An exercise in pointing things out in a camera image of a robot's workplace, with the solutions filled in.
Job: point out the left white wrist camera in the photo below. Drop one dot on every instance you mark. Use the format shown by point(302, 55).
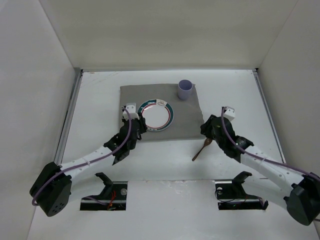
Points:
point(129, 111)

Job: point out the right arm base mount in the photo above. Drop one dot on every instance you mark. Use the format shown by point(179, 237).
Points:
point(231, 195)

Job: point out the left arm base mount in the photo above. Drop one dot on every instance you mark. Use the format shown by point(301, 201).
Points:
point(113, 196)

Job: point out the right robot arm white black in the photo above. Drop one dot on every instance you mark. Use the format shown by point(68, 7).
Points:
point(294, 190)

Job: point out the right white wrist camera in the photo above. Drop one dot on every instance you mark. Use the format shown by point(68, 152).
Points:
point(229, 113)

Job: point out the white plate green rim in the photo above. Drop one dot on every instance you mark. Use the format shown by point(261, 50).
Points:
point(158, 114)

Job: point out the left aluminium table rail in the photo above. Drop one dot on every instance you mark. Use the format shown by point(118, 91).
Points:
point(59, 153)

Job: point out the brown wooden spoon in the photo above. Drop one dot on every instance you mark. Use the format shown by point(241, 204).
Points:
point(206, 143)

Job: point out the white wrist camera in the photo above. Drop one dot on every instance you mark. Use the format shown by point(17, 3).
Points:
point(229, 113)
point(129, 111)

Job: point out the lilac plastic cup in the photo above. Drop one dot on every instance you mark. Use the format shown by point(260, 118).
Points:
point(185, 88)

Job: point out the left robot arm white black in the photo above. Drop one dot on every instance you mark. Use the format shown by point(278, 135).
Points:
point(52, 189)

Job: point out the grey cloth placemat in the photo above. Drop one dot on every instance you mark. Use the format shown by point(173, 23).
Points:
point(187, 114)

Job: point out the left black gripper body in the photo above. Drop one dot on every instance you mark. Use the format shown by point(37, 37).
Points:
point(138, 124)

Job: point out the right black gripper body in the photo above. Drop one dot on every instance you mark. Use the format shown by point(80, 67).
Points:
point(213, 127)

